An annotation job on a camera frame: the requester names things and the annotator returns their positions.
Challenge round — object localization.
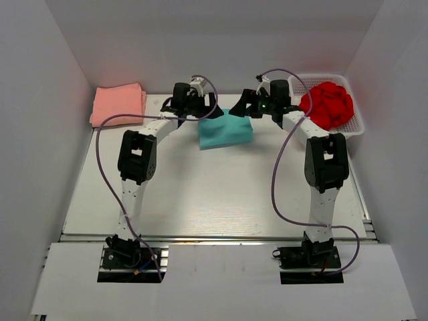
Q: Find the teal t shirt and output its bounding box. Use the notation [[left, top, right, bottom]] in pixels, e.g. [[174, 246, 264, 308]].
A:
[[198, 109, 253, 150]]

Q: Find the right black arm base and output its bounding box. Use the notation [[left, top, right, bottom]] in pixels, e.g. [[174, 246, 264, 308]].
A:
[[272, 246, 344, 285]]

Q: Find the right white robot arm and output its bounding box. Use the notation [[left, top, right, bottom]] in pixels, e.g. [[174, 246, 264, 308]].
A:
[[229, 89, 349, 257]]

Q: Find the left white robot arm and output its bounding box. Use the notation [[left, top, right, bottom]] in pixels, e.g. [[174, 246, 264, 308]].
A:
[[118, 92, 223, 245]]

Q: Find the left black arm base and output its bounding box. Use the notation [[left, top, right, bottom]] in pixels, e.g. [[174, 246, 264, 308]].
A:
[[97, 247, 161, 284]]

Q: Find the crumpled red t shirt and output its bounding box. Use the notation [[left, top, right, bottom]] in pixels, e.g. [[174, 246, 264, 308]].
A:
[[309, 82, 354, 130]]

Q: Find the folded pink t shirt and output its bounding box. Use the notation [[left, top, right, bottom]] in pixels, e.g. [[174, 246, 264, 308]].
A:
[[90, 83, 146, 128]]

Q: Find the white plastic basket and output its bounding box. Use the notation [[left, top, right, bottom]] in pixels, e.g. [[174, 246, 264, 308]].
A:
[[288, 74, 364, 138]]

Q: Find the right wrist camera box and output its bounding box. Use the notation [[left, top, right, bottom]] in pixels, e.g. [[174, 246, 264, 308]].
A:
[[270, 80, 290, 101]]

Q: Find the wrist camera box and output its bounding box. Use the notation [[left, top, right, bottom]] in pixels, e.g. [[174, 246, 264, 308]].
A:
[[270, 80, 290, 101], [160, 82, 200, 114]]

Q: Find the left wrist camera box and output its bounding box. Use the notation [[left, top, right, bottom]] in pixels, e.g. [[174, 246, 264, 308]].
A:
[[160, 82, 200, 114]]

